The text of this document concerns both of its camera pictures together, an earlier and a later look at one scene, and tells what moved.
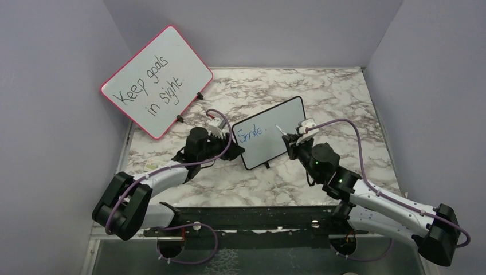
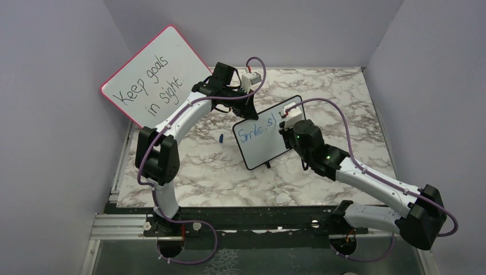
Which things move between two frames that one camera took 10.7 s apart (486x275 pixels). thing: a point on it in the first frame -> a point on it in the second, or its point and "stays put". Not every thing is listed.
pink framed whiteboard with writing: (160, 84) stays put
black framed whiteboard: (259, 137) stays put
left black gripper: (233, 150) -> (247, 110)
